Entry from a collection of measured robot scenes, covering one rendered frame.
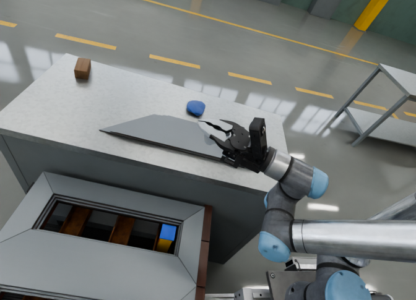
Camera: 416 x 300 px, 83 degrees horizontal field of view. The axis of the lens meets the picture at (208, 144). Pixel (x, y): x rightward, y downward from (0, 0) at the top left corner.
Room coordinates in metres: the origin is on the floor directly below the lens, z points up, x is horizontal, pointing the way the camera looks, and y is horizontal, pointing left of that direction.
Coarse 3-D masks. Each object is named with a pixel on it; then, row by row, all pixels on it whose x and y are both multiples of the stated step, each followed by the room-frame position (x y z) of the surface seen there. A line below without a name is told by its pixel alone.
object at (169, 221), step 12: (48, 204) 0.33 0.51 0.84; (72, 204) 0.38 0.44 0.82; (84, 204) 0.39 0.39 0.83; (96, 204) 0.41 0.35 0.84; (132, 216) 0.43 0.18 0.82; (144, 216) 0.45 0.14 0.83; (156, 216) 0.46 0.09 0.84; (36, 228) 0.24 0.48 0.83; (180, 228) 0.45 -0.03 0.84; (96, 240) 0.28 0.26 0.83; (180, 240) 0.40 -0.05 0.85; (0, 288) 0.04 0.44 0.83; (12, 288) 0.05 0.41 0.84; (24, 288) 0.06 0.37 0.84
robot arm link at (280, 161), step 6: (276, 150) 0.46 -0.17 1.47; (276, 156) 0.44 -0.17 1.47; (282, 156) 0.44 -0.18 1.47; (288, 156) 0.45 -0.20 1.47; (270, 162) 0.42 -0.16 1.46; (276, 162) 0.42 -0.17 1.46; (282, 162) 0.43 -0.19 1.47; (288, 162) 0.43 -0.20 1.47; (270, 168) 0.41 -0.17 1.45; (276, 168) 0.41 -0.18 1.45; (282, 168) 0.42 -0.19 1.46; (270, 174) 0.41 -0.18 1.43; (276, 174) 0.41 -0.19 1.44; (282, 174) 0.41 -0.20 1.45; (276, 180) 0.41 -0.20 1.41
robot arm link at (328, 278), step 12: (324, 264) 0.35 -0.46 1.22; (336, 264) 0.35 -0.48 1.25; (324, 276) 0.32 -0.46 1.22; (336, 276) 0.31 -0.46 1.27; (348, 276) 0.32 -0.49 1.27; (312, 288) 0.29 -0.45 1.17; (324, 288) 0.28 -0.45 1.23; (336, 288) 0.28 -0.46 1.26; (348, 288) 0.29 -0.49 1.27; (360, 288) 0.30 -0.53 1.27
